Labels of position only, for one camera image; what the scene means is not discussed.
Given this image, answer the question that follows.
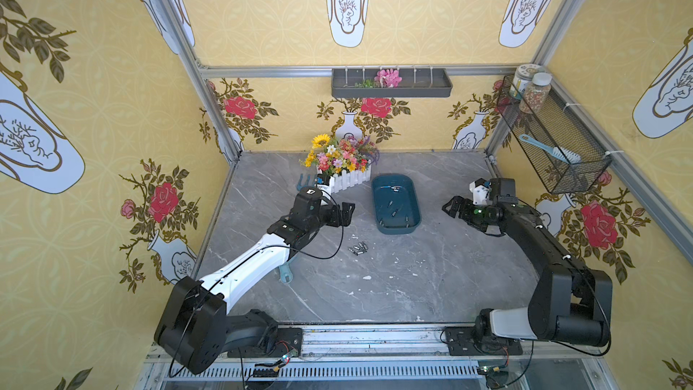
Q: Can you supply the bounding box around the teal plastic storage box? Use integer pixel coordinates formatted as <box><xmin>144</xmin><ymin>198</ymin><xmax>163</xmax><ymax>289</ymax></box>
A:
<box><xmin>372</xmin><ymin>173</ymin><xmax>422</xmax><ymax>236</ymax></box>

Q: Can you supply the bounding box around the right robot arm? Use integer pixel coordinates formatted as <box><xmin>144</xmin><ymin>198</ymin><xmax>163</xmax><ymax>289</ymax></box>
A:
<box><xmin>441</xmin><ymin>178</ymin><xmax>613</xmax><ymax>352</ymax></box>

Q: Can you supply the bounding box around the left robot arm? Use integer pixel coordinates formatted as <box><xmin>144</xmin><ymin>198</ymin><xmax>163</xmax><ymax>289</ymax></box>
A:
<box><xmin>153</xmin><ymin>187</ymin><xmax>356</xmax><ymax>374</ymax></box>

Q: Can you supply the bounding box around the blue yellow garden fork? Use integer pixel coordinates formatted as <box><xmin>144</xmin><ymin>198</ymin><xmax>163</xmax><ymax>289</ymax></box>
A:
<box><xmin>296</xmin><ymin>173</ymin><xmax>315</xmax><ymax>191</ymax></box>

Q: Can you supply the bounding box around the flower pot white fence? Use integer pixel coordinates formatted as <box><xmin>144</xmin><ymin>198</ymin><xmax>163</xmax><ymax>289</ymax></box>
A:
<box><xmin>303</xmin><ymin>134</ymin><xmax>380</xmax><ymax>195</ymax></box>

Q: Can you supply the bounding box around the light blue dustpan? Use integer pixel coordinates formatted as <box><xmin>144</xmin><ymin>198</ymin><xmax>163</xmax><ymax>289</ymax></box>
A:
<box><xmin>278</xmin><ymin>261</ymin><xmax>294</xmax><ymax>285</ymax></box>

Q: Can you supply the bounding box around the blue white brush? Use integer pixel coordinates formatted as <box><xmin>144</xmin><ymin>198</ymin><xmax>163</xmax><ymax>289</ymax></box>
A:
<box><xmin>519</xmin><ymin>134</ymin><xmax>581</xmax><ymax>164</ymax></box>

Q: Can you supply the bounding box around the pink flower on shelf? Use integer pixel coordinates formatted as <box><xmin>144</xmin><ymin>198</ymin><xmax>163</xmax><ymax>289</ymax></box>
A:
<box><xmin>375</xmin><ymin>69</ymin><xmax>402</xmax><ymax>88</ymax></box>

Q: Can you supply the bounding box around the glass jar behind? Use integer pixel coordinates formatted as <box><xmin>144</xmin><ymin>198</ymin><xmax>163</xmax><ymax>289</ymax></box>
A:
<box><xmin>509</xmin><ymin>63</ymin><xmax>546</xmax><ymax>99</ymax></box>

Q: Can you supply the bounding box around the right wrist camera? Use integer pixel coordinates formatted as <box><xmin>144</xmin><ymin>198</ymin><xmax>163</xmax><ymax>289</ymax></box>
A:
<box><xmin>469</xmin><ymin>178</ymin><xmax>490</xmax><ymax>207</ymax></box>

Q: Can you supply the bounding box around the black wire mesh basket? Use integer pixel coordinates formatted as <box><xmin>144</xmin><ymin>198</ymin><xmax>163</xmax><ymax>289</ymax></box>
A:
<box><xmin>497</xmin><ymin>76</ymin><xmax>612</xmax><ymax>194</ymax></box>

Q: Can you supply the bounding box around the dark wall shelf tray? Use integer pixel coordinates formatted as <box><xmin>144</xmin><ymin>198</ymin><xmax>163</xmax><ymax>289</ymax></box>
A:
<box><xmin>331</xmin><ymin>67</ymin><xmax>453</xmax><ymax>99</ymax></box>

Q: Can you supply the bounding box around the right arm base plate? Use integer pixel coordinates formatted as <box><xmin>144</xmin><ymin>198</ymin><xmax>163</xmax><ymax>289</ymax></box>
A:
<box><xmin>440</xmin><ymin>327</ymin><xmax>523</xmax><ymax>357</ymax></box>

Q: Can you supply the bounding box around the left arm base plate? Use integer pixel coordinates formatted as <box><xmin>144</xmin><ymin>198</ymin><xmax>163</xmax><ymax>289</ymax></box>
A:
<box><xmin>260</xmin><ymin>327</ymin><xmax>304</xmax><ymax>359</ymax></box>

